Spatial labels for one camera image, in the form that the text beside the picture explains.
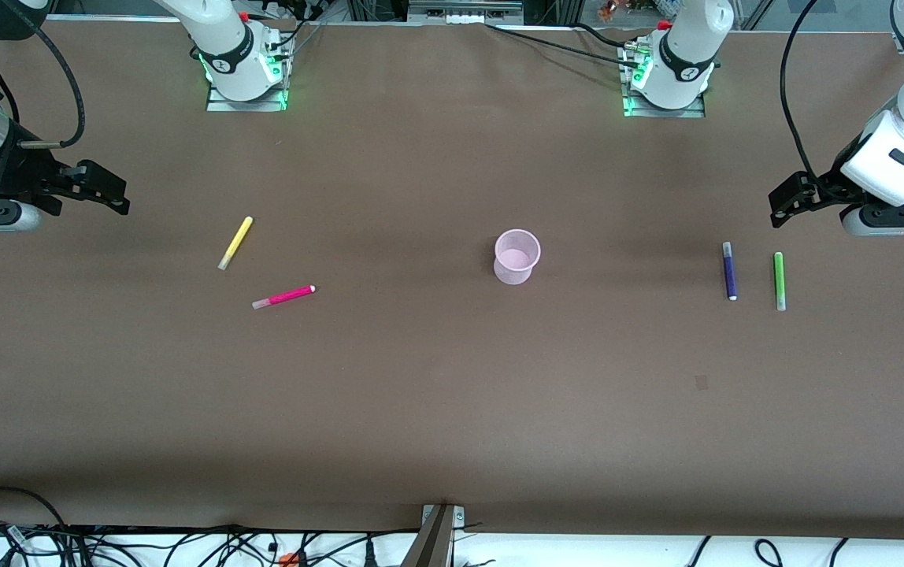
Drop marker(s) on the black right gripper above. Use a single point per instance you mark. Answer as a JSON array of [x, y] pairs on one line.
[[20, 175]]

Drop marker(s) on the green highlighter pen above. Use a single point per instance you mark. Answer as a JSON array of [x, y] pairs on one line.
[[779, 279]]

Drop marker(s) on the pink highlighter pen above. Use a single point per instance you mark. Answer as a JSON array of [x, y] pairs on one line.
[[288, 296]]

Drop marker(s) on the yellow highlighter pen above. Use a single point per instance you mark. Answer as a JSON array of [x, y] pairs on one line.
[[236, 242]]

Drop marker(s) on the grey power strip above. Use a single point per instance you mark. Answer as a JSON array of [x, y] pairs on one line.
[[464, 9]]

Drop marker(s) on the purple highlighter pen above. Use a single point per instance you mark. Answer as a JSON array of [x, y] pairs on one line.
[[730, 272]]

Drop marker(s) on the pink translucent pen holder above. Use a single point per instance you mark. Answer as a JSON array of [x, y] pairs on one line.
[[516, 256]]

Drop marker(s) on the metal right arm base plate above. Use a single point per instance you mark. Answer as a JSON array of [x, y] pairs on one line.
[[220, 102]]

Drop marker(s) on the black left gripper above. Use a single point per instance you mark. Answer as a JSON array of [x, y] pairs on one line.
[[820, 190]]

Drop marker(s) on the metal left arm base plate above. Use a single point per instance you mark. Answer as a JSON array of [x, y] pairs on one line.
[[661, 112]]

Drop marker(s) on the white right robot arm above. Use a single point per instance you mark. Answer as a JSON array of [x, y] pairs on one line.
[[224, 31]]

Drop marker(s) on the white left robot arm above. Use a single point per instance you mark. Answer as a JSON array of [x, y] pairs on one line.
[[688, 47]]

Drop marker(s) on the metal table edge bracket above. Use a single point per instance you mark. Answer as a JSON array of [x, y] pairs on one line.
[[438, 535]]

